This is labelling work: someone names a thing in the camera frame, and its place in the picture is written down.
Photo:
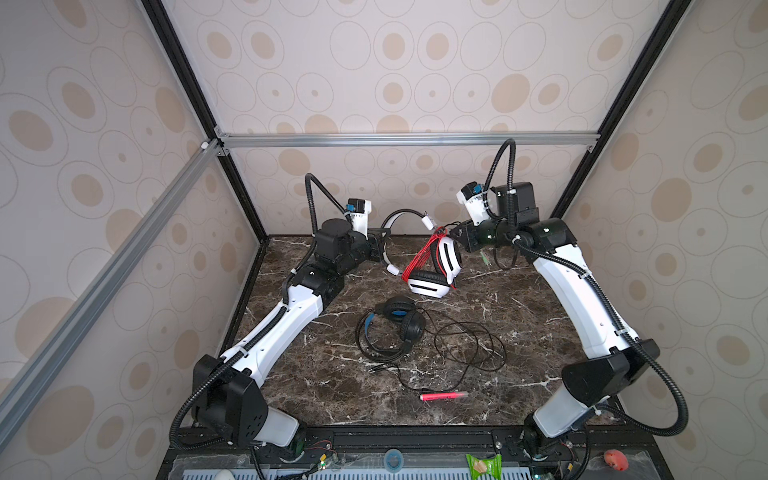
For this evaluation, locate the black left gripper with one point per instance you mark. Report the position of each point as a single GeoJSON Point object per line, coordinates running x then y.
{"type": "Point", "coordinates": [375, 245]}

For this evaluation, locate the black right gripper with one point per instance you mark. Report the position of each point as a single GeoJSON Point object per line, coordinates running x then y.
{"type": "Point", "coordinates": [468, 239]}

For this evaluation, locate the white black headphones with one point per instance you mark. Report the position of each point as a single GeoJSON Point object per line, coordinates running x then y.
{"type": "Point", "coordinates": [433, 270]}

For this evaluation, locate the black blue headphones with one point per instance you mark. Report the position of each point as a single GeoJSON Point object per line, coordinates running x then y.
{"type": "Point", "coordinates": [405, 315]}

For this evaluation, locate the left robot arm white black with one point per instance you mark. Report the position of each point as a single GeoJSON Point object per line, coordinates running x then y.
{"type": "Point", "coordinates": [226, 394]}

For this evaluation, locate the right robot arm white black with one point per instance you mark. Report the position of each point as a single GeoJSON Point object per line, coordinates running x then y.
{"type": "Point", "coordinates": [503, 213]}

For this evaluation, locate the pink marker pen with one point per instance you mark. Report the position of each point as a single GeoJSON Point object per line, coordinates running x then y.
{"type": "Point", "coordinates": [429, 397]}

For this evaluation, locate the blue tape roll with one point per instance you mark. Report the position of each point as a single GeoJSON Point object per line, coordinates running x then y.
{"type": "Point", "coordinates": [393, 461]}

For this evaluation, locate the green snack packet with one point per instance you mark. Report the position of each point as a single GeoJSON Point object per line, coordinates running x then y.
{"type": "Point", "coordinates": [479, 467]}

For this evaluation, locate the red round object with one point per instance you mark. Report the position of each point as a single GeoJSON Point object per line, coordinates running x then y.
{"type": "Point", "coordinates": [616, 459]}

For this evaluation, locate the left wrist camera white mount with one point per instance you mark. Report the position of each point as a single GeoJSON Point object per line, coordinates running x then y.
{"type": "Point", "coordinates": [358, 211]}

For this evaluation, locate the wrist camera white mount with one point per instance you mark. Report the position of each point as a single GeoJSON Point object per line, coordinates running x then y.
{"type": "Point", "coordinates": [470, 196]}
{"type": "Point", "coordinates": [358, 211]}

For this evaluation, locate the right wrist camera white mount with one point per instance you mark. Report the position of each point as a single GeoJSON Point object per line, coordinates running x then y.
{"type": "Point", "coordinates": [470, 196]}

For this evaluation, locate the black corner frame post right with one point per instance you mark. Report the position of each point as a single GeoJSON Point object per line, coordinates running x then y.
{"type": "Point", "coordinates": [651, 51]}

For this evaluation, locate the black corner frame post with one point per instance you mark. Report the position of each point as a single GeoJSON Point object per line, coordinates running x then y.
{"type": "Point", "coordinates": [161, 23]}
{"type": "Point", "coordinates": [651, 51]}

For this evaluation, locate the aluminium back rail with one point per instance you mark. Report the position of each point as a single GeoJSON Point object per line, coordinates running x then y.
{"type": "Point", "coordinates": [444, 139]}

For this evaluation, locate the aluminium rail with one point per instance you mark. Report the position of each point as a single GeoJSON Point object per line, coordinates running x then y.
{"type": "Point", "coordinates": [43, 368]}
{"type": "Point", "coordinates": [444, 139]}

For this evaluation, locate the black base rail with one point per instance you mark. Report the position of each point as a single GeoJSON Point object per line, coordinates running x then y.
{"type": "Point", "coordinates": [430, 452]}

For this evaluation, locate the black corner frame post left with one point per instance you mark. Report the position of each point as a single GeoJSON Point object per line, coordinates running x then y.
{"type": "Point", "coordinates": [161, 23]}

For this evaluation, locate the aluminium left rail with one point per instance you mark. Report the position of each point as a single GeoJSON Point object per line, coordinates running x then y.
{"type": "Point", "coordinates": [43, 368]}

